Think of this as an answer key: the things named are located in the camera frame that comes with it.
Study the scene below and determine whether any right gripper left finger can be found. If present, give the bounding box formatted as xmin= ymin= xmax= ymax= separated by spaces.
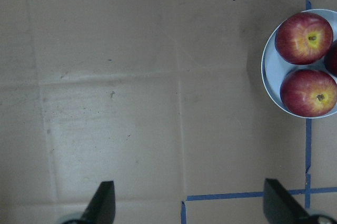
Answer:
xmin=61 ymin=181 xmax=116 ymax=224

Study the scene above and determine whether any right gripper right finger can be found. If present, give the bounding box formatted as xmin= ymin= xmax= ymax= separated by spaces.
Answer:
xmin=263 ymin=178 xmax=336 ymax=224

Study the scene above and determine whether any red apple plate front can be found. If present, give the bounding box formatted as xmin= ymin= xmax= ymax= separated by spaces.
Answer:
xmin=280 ymin=70 xmax=336 ymax=118

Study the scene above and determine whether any red apple plate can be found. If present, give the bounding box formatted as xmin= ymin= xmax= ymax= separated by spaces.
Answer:
xmin=280 ymin=70 xmax=336 ymax=118
xmin=324 ymin=40 xmax=337 ymax=76
xmin=275 ymin=12 xmax=333 ymax=65

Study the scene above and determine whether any light blue plate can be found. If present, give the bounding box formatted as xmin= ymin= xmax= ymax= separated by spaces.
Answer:
xmin=261 ymin=9 xmax=336 ymax=119

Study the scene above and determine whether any red apple plate back right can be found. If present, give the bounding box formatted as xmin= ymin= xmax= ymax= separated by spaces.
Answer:
xmin=324 ymin=40 xmax=337 ymax=76

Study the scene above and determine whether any red apple plate back left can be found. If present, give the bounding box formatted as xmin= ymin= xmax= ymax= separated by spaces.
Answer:
xmin=275 ymin=12 xmax=333 ymax=65

